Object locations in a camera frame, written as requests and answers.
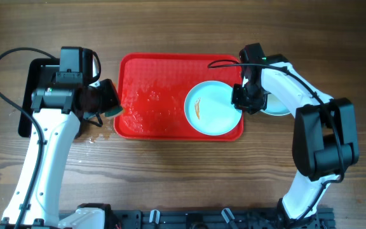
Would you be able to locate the orange green sponge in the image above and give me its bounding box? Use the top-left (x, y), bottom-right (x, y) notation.
top-left (104, 106), bottom-right (125, 118)

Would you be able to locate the white plate top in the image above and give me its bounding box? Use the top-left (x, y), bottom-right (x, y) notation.
top-left (261, 94), bottom-right (291, 116)

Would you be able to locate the white plate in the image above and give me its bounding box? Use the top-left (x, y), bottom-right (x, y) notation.
top-left (261, 94), bottom-right (291, 116)
top-left (184, 81), bottom-right (242, 136)

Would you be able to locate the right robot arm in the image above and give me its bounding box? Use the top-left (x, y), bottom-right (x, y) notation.
top-left (231, 43), bottom-right (359, 228)

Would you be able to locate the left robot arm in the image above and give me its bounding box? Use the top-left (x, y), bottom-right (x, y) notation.
top-left (0, 46), bottom-right (122, 228)

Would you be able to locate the red plastic tray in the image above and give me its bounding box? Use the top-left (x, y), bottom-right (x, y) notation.
top-left (114, 53), bottom-right (244, 142)

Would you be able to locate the black rectangular water tray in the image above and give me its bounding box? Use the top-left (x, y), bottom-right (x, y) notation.
top-left (17, 58), bottom-right (84, 139)

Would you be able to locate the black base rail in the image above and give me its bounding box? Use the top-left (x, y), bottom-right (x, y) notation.
top-left (53, 206), bottom-right (335, 229)

